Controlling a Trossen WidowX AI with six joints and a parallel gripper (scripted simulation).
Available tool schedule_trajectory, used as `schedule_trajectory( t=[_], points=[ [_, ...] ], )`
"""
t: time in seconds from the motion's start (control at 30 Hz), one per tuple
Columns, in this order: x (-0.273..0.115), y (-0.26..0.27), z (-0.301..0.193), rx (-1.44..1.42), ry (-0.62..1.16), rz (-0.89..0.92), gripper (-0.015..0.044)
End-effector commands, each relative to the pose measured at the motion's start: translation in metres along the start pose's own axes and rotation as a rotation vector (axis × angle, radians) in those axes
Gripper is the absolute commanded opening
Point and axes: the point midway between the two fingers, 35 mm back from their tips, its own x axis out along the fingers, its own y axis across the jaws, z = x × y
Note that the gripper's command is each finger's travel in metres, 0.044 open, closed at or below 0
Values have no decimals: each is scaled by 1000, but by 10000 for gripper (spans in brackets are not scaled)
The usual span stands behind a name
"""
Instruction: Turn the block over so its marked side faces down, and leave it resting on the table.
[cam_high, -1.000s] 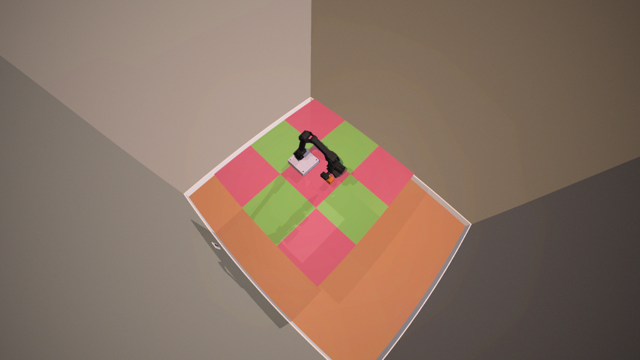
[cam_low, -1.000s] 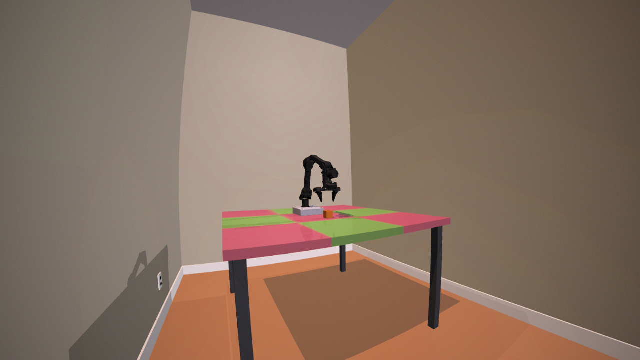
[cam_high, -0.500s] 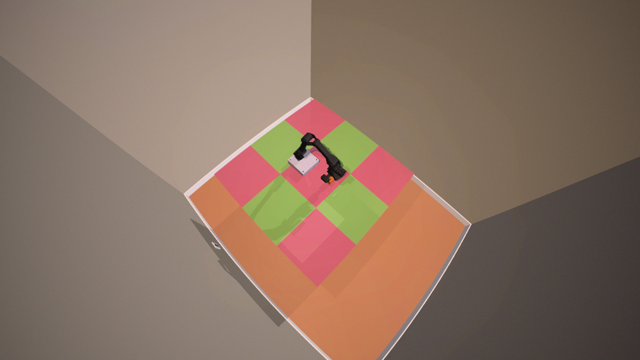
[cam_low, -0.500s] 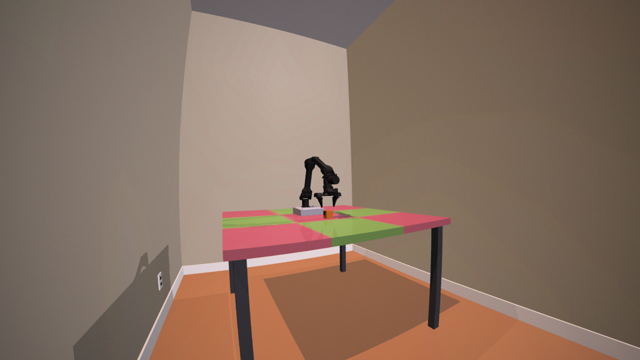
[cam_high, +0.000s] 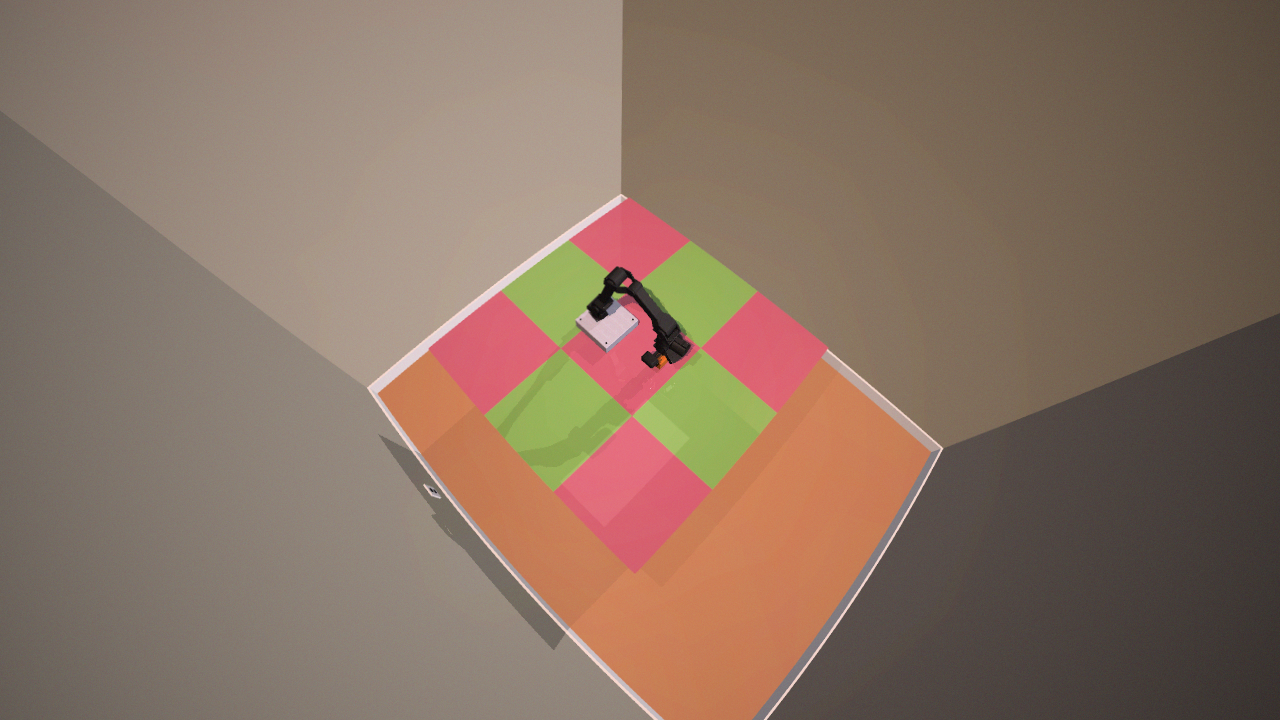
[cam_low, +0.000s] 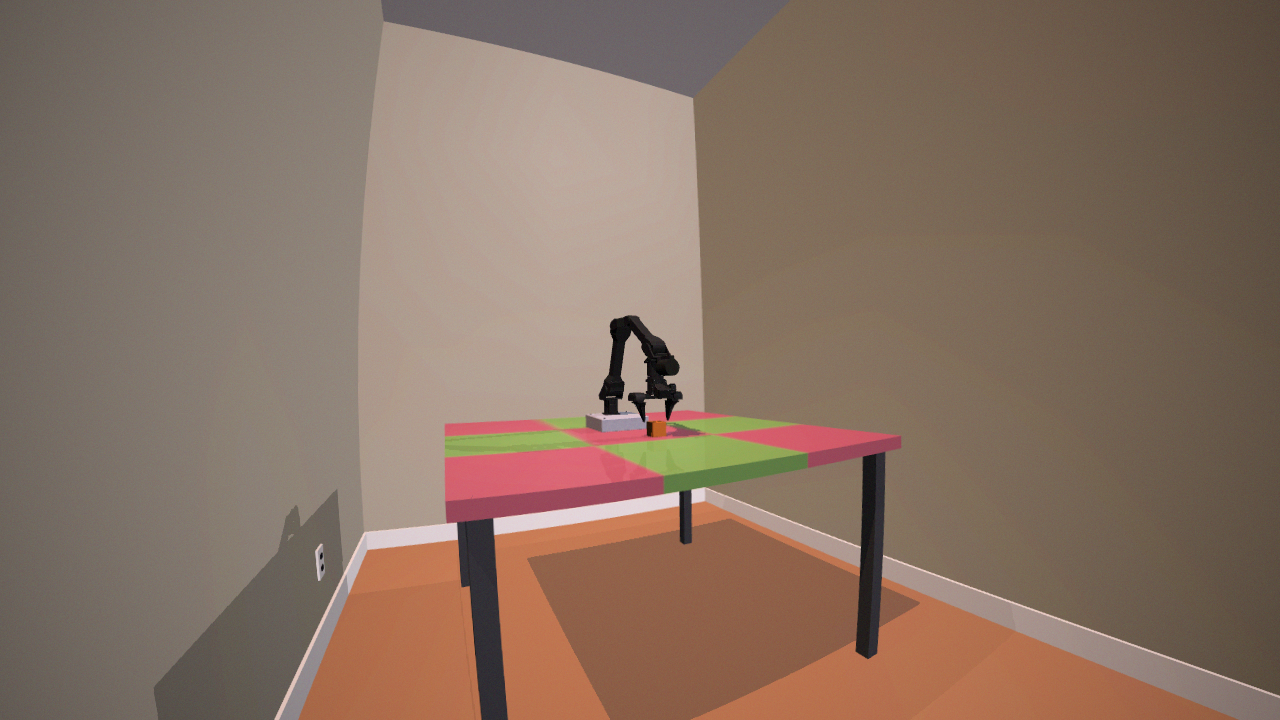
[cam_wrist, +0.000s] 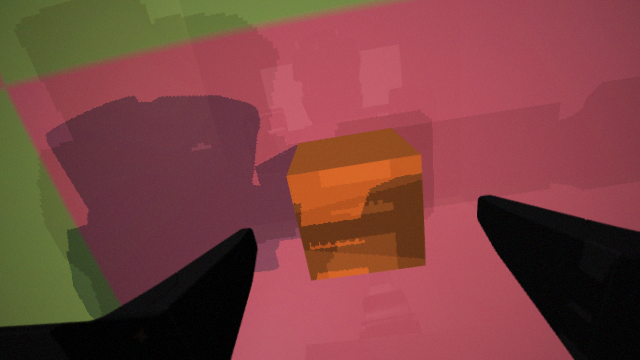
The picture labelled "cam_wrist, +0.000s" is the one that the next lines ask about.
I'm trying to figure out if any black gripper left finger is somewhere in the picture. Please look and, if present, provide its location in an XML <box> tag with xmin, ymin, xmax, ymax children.
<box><xmin>0</xmin><ymin>228</ymin><xmax>257</xmax><ymax>360</ymax></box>

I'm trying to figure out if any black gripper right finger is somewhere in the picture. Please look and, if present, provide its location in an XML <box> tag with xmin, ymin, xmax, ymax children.
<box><xmin>477</xmin><ymin>195</ymin><xmax>640</xmax><ymax>360</ymax></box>

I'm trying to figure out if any orange block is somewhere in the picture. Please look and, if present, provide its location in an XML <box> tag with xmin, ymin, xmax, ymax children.
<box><xmin>286</xmin><ymin>128</ymin><xmax>426</xmax><ymax>280</ymax></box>

